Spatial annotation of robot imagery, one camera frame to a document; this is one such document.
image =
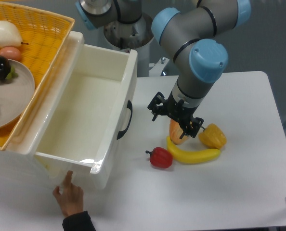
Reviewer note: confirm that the orange corn cob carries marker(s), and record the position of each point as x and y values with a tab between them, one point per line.
175	133

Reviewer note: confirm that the white pear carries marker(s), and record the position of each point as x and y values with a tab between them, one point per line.
10	35

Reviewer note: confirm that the yellow banana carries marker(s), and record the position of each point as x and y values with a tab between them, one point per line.
191	157

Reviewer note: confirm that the white drawer cabinet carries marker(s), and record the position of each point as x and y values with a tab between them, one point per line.
20	160

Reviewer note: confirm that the person's hand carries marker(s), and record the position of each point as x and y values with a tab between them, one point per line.
70	200

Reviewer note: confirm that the grey round plate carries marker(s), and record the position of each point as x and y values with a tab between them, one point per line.
16	93

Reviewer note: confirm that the yellow woven basket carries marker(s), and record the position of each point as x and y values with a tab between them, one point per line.
44	34

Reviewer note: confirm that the yellow bell pepper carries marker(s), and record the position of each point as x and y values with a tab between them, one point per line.
213	137

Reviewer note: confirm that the pink egg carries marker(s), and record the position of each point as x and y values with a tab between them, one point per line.
11	53

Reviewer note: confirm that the red bell pepper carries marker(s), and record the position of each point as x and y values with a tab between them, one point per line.
160	157

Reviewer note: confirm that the white open drawer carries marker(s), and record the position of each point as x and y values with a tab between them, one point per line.
90	113

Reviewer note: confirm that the black drawer handle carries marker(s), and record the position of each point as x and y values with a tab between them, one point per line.
127	120

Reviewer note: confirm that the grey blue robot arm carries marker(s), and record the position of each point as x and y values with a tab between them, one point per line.
188	40

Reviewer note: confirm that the black sleeved forearm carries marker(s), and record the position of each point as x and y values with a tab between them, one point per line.
78	222

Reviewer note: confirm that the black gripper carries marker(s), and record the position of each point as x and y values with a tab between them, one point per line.
175	110

